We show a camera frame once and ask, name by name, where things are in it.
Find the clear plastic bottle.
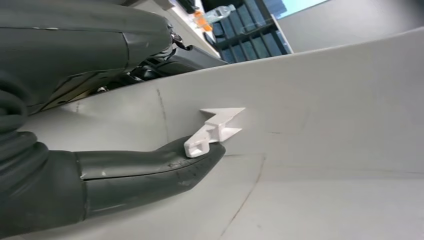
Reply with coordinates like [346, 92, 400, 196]
[203, 4, 237, 23]

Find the dark gridded rack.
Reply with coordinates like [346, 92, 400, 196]
[211, 0, 294, 64]

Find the small orange object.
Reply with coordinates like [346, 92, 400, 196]
[193, 10, 214, 33]

